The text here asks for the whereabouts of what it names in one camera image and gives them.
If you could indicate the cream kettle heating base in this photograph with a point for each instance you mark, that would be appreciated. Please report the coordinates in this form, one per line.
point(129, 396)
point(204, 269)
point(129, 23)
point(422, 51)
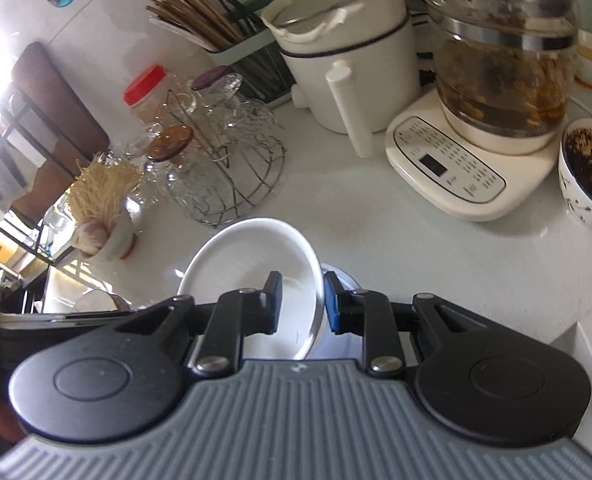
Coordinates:
point(425, 160)

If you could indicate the red-lidded plastic jar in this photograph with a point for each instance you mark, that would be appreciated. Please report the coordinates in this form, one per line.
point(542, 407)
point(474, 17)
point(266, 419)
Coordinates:
point(146, 92)

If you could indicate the small white garlic bowl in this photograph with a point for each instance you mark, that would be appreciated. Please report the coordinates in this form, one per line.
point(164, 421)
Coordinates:
point(118, 240)

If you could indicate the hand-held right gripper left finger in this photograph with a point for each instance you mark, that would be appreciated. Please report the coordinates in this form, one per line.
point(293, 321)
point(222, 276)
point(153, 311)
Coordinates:
point(275, 305)

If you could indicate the tan fibre loofah scrubber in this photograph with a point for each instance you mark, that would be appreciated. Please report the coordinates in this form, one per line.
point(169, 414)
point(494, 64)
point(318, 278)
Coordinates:
point(103, 185)

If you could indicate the white electric cooking pot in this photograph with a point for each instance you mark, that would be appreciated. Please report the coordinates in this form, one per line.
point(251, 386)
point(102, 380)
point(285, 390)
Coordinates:
point(365, 60)

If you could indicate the bundle of wooden chopsticks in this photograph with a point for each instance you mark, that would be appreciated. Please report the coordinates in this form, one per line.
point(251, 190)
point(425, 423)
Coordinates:
point(191, 10)

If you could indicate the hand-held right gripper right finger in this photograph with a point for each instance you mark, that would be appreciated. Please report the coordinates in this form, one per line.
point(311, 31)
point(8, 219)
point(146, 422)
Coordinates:
point(332, 305)

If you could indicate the black metal dish rack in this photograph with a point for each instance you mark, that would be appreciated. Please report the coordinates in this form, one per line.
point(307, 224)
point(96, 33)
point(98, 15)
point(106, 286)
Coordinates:
point(51, 258)

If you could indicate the cluster of clear glass cups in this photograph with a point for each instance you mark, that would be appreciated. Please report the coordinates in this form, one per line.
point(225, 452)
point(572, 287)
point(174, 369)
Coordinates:
point(226, 120)

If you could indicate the garlic bulb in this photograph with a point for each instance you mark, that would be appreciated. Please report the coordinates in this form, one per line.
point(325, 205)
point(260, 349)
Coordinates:
point(92, 237)

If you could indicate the glass tea kettle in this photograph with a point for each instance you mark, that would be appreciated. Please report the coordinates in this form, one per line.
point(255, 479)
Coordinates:
point(500, 50)

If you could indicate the plain white bowl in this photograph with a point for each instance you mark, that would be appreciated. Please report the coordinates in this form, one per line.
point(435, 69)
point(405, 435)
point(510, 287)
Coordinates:
point(246, 255)

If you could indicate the patterned bowl with dark contents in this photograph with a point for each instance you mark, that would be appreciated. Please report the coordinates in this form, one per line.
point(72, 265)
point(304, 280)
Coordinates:
point(590, 160)

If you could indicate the green and white chopstick holder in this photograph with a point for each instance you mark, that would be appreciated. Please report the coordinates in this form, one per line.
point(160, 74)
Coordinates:
point(266, 67)

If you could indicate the brown wooden cutting board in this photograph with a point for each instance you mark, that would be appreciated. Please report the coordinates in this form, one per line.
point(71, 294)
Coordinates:
point(51, 90)

